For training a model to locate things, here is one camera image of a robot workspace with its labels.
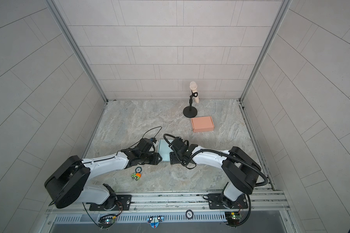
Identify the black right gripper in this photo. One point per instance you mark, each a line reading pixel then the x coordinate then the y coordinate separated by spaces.
pixel 172 158

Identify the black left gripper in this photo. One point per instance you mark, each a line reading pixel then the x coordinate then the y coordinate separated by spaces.
pixel 156 158

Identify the light blue cardboard box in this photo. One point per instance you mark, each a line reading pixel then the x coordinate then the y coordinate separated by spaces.
pixel 164 150

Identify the pink paper box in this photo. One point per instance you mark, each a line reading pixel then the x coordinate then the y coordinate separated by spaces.
pixel 202 124

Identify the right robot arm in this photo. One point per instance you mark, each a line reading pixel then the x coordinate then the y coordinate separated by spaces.
pixel 242 171

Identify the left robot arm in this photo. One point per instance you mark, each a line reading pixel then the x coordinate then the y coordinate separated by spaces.
pixel 71 182

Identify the small colourful toy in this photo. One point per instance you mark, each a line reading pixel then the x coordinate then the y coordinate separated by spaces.
pixel 136 176

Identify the round black white badge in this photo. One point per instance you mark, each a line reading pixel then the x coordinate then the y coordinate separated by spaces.
pixel 189 214

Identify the blue sticker marker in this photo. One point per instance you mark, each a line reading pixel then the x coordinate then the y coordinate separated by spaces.
pixel 154 221

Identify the beige microphone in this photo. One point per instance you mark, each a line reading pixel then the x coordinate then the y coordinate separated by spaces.
pixel 193 87

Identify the left green circuit board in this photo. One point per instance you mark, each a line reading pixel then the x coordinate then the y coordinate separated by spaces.
pixel 107 221

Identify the green circuit board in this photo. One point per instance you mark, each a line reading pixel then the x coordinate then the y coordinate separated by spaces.
pixel 107 221
pixel 233 218

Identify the right green circuit board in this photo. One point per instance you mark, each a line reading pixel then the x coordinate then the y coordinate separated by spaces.
pixel 233 218

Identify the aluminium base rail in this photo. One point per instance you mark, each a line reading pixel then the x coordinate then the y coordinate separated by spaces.
pixel 138 207

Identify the aluminium corner post right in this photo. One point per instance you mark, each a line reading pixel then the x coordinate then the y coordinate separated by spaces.
pixel 270 37

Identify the aluminium corner post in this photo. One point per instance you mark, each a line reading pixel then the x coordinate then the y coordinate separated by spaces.
pixel 270 37
pixel 73 44

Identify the aluminium corner post left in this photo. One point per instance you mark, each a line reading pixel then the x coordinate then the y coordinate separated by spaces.
pixel 73 44

